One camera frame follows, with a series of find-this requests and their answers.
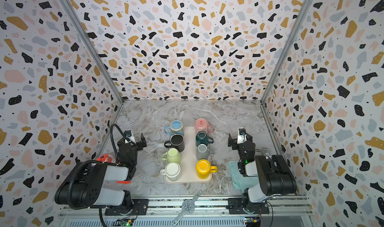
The light green mug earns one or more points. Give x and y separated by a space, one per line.
172 156

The pink mug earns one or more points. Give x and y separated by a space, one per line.
202 125

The light green cloth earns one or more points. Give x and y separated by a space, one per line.
240 182

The blue butterfly mug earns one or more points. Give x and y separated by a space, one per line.
176 127

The metal perforated bracket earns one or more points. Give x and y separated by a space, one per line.
188 207

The yellow mug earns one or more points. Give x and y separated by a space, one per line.
205 169

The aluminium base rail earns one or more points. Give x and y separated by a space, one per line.
196 211

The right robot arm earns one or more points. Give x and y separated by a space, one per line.
259 177

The beige plastic tray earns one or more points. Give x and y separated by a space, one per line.
188 161

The red shark toy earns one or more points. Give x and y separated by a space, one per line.
105 158

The dark green mug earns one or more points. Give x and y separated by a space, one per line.
203 139

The glitter filled glass tube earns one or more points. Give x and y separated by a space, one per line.
266 153

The grey mug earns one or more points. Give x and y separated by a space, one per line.
202 152

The black mug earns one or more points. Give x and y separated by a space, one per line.
176 141

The white mug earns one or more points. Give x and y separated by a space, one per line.
172 171

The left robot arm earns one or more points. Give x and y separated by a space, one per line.
83 187

